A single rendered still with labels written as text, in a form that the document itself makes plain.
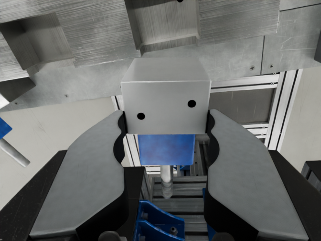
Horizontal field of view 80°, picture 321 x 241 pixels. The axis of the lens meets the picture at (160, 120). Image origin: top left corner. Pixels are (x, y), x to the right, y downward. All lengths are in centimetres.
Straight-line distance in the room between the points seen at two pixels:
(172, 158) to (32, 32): 18
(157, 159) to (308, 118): 137
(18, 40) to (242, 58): 24
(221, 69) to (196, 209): 34
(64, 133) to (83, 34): 138
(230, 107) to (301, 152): 78
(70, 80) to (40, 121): 127
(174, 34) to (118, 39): 5
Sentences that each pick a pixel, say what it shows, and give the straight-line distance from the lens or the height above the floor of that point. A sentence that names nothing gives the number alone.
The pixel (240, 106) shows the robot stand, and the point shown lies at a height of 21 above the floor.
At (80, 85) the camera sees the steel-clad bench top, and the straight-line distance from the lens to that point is 31.
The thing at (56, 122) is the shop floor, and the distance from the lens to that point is 151.
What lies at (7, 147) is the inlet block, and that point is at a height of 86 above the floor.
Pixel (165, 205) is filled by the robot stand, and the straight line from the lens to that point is 52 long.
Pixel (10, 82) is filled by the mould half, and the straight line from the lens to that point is 32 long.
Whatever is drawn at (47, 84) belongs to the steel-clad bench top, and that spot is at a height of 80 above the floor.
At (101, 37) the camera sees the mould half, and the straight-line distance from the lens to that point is 18.
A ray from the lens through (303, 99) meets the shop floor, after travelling 139.
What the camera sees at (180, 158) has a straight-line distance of 15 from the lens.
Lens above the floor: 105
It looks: 57 degrees down
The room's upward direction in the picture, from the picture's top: 173 degrees counter-clockwise
